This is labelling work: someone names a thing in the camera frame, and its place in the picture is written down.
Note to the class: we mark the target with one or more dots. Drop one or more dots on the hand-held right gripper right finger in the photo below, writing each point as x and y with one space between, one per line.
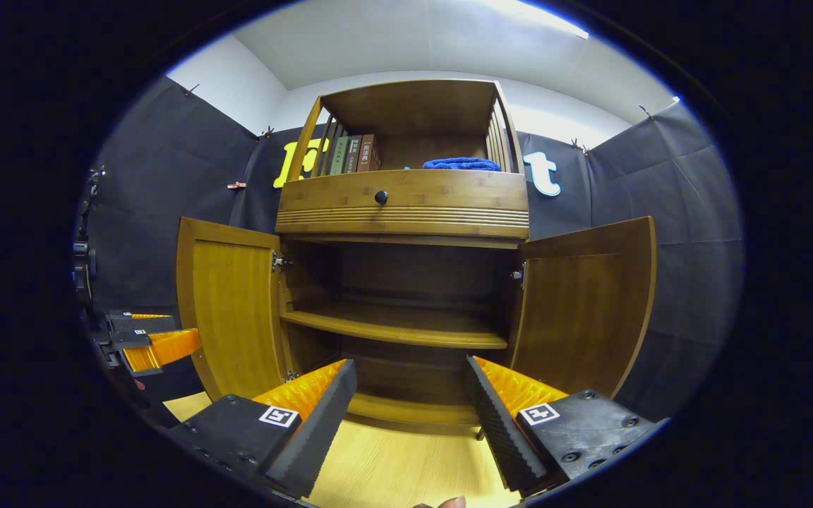
502 437

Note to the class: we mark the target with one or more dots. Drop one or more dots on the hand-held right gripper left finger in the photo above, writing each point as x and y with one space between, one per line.
315 437

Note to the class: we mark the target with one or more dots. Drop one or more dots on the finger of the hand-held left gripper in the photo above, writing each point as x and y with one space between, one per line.
166 349
145 324

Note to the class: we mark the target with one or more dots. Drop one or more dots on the wooden shoe cabinet door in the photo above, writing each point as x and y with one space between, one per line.
583 317
237 317

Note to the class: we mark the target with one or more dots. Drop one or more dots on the wooden double-door shoe cabinet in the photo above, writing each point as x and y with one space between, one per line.
413 106

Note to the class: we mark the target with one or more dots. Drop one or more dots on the metal door hinge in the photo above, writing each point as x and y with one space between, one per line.
291 376
281 262
518 275

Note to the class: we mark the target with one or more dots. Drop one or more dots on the wooden cabinet shelf board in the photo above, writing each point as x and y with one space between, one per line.
392 324

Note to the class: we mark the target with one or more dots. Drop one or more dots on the black backdrop cloth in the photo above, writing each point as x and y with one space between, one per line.
689 282

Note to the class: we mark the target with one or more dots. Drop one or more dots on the wooden drawer with black knob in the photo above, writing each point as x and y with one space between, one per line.
449 190

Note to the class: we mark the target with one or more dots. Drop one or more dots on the green book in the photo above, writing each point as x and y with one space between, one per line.
339 155

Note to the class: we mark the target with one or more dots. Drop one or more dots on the grey-brown book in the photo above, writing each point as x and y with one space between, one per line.
353 155

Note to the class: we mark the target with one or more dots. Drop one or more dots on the blue towel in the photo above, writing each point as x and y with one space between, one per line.
461 164

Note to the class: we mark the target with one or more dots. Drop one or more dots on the brown book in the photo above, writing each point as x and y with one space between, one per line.
369 153

